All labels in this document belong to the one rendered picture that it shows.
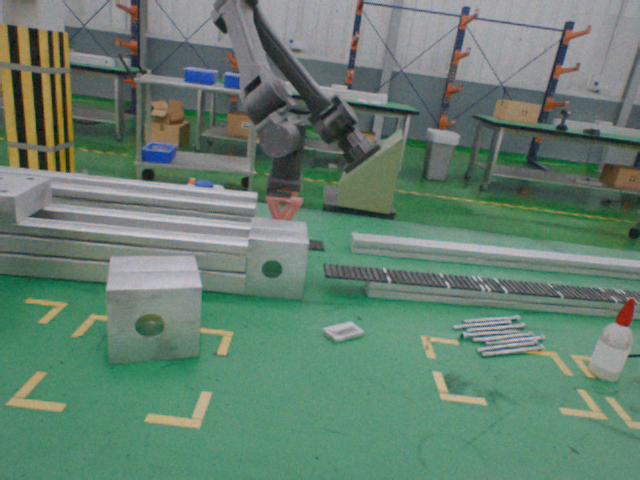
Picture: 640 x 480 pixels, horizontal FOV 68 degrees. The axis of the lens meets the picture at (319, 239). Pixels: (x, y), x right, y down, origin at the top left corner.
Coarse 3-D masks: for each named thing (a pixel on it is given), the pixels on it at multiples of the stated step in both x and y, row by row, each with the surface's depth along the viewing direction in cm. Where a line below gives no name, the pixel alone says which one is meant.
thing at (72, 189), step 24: (0, 168) 90; (72, 192) 85; (96, 192) 85; (120, 192) 86; (144, 192) 88; (168, 192) 93; (192, 192) 94; (216, 192) 94; (240, 192) 96; (192, 216) 88; (216, 216) 88; (240, 216) 90
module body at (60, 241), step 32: (0, 224) 67; (32, 224) 67; (64, 224) 69; (96, 224) 70; (128, 224) 76; (160, 224) 76; (192, 224) 76; (224, 224) 77; (0, 256) 68; (32, 256) 70; (64, 256) 70; (96, 256) 69; (128, 256) 70; (224, 256) 71; (224, 288) 73
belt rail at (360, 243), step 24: (360, 240) 95; (384, 240) 97; (408, 240) 99; (432, 240) 101; (480, 264) 99; (504, 264) 99; (528, 264) 100; (552, 264) 101; (576, 264) 101; (600, 264) 101; (624, 264) 102
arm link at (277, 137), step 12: (276, 84) 85; (288, 96) 86; (288, 108) 86; (252, 120) 88; (264, 120) 79; (276, 120) 81; (264, 132) 80; (276, 132) 79; (288, 132) 79; (264, 144) 80; (276, 144) 80; (288, 144) 80; (276, 156) 81
